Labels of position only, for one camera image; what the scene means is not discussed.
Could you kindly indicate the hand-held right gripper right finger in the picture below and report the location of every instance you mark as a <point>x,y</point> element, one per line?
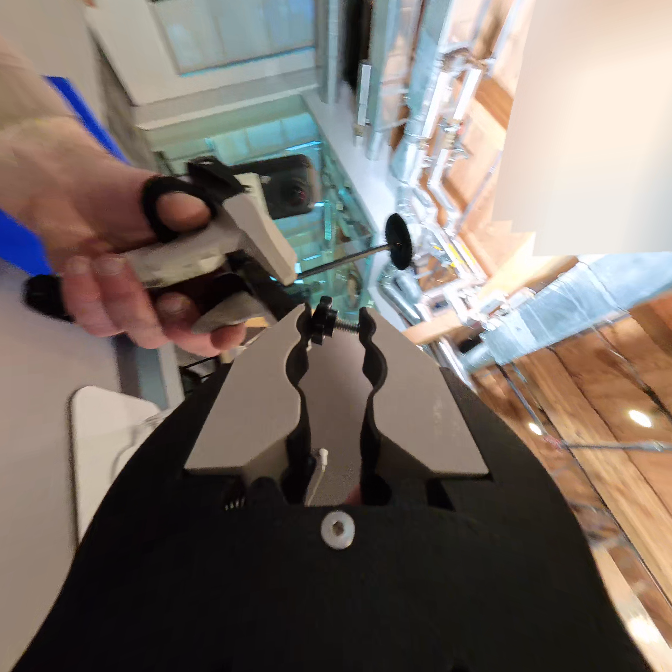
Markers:
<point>425,414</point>

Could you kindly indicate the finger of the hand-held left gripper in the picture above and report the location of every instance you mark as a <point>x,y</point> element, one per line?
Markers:
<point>231,312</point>
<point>262,236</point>

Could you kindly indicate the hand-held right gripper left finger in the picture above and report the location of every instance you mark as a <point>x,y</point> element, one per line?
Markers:
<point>246,414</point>

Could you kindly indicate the small black spring part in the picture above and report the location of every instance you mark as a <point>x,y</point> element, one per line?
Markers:
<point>320,320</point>

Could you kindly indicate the blue plastic bin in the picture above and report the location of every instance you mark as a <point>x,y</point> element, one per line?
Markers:
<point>84,115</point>

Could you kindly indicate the person's left forearm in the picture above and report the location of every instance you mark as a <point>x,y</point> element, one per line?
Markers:
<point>26,89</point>

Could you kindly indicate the person's left hand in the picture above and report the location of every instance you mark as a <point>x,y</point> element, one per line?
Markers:
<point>68,210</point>

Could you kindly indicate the black pole stand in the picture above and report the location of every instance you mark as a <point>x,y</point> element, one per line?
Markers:
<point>399,241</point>

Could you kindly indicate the silver ventilation duct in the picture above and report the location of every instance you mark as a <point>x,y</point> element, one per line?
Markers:
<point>412,141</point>

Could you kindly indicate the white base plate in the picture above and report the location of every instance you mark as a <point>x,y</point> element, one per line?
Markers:
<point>105,446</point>

